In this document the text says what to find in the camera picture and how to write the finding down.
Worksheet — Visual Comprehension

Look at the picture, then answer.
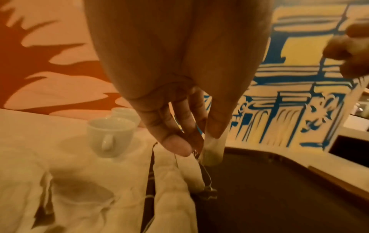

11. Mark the small white cup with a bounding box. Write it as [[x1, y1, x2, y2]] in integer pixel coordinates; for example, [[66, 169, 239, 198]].
[[111, 107, 142, 127], [86, 117, 138, 159]]

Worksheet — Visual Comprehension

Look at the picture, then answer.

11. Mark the pile of white tea bags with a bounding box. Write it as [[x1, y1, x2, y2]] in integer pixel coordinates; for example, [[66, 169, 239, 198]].
[[0, 145, 145, 233]]

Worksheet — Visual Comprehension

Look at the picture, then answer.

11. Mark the dark brown tray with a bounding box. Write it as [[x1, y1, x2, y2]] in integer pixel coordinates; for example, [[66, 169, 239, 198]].
[[141, 145, 369, 233]]

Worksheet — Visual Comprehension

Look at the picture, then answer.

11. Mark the person's left hand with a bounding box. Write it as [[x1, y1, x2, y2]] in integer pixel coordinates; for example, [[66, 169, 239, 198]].
[[83, 0, 275, 158]]

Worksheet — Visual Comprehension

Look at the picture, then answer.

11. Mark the single white tea bag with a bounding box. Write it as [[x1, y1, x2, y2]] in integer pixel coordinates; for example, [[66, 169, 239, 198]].
[[198, 132, 230, 167]]

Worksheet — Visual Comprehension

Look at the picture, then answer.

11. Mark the person's right hand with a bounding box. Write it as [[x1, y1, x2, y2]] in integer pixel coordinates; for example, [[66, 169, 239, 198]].
[[321, 23, 369, 79]]

